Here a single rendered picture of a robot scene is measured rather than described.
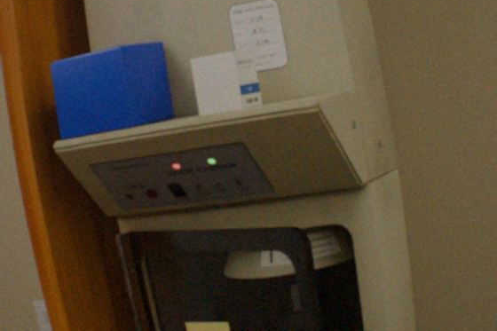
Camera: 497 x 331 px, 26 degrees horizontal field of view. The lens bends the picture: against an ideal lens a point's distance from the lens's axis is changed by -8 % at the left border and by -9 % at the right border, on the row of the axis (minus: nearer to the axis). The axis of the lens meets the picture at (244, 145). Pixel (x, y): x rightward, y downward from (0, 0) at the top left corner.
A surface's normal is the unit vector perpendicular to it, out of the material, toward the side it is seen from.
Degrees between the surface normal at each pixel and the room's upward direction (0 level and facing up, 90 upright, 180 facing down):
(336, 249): 67
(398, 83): 90
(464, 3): 90
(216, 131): 135
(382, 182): 90
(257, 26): 90
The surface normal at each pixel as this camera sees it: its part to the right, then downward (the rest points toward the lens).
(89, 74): -0.41, 0.12
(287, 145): -0.17, 0.78
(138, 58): 0.90, -0.13
